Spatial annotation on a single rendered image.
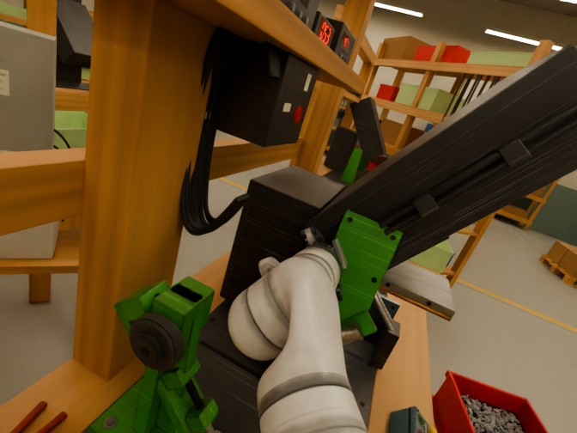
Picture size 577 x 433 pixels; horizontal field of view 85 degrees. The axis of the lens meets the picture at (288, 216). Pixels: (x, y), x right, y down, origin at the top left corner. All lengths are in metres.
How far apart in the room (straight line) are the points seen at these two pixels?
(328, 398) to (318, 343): 0.04
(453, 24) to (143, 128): 9.54
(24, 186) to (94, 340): 0.30
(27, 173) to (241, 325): 0.34
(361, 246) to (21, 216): 0.53
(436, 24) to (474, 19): 0.82
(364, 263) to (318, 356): 0.41
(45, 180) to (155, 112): 0.17
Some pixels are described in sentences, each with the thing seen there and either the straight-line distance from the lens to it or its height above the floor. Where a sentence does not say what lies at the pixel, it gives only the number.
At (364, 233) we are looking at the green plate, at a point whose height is 1.24.
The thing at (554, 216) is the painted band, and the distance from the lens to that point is 10.39.
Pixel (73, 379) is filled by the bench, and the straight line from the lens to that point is 0.74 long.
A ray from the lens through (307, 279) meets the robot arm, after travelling 0.27.
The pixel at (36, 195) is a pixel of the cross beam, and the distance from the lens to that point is 0.53.
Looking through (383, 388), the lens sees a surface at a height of 0.90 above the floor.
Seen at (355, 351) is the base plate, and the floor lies 0.90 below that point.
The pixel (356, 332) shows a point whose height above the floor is 1.09.
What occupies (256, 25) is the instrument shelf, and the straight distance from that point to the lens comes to 0.40.
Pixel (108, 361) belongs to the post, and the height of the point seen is 0.93.
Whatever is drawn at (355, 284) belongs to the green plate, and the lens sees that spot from 0.65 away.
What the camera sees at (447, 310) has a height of 1.12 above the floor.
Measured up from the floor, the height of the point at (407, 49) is 2.25.
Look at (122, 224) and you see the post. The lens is 0.52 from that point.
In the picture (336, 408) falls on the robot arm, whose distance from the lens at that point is 0.23.
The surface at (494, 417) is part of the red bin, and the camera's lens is 1.04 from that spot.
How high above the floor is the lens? 1.45
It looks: 21 degrees down
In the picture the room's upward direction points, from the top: 18 degrees clockwise
